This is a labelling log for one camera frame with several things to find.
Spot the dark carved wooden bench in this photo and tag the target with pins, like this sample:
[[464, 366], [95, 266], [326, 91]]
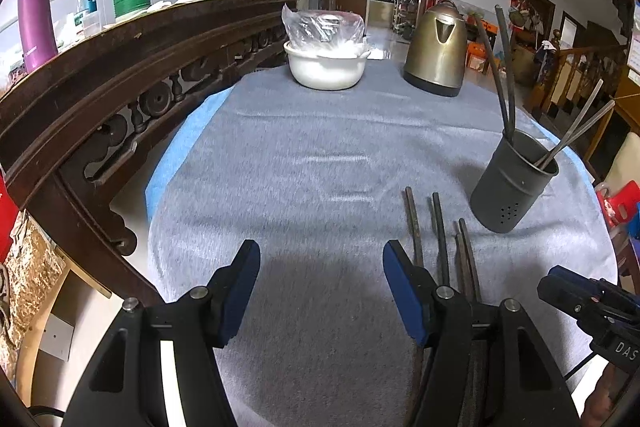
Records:
[[100, 72]]

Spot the straw-coloured woven sack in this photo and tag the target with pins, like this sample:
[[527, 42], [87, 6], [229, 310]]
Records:
[[30, 287]]

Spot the red plastic child chair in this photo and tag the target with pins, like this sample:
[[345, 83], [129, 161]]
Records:
[[620, 212]]

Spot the person's right hand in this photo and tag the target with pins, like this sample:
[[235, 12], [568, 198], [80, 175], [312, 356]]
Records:
[[612, 402]]

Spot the red gift box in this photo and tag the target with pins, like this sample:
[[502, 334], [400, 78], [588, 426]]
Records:
[[4, 217]]

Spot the clear plastic water bottle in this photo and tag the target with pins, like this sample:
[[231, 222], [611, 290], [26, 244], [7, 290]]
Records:
[[80, 9]]

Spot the beige armchair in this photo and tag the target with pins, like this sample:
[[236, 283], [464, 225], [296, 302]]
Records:
[[625, 162]]

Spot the gold electric kettle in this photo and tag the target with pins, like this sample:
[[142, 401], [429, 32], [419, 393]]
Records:
[[435, 57]]

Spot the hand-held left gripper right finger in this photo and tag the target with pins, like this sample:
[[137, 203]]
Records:
[[405, 297]]

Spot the pink wall calendar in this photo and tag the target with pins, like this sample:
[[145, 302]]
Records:
[[635, 37]]

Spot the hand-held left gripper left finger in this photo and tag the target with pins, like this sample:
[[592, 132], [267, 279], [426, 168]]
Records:
[[240, 292]]

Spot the grey tablecloth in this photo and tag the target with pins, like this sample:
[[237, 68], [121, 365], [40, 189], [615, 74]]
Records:
[[325, 207]]

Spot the purple vacuum bottle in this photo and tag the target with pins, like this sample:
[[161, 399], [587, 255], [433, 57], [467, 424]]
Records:
[[37, 17]]

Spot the clear plastic bag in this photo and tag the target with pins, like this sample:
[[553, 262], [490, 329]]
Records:
[[320, 32]]

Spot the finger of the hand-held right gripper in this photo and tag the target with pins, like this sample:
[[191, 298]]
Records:
[[565, 299], [580, 278]]

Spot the clear plastic cup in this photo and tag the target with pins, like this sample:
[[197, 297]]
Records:
[[92, 26]]

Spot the grey metal chopstick holder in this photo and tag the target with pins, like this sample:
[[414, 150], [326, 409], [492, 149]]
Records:
[[505, 197]]

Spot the blue table mat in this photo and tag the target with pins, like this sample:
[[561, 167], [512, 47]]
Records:
[[170, 162]]

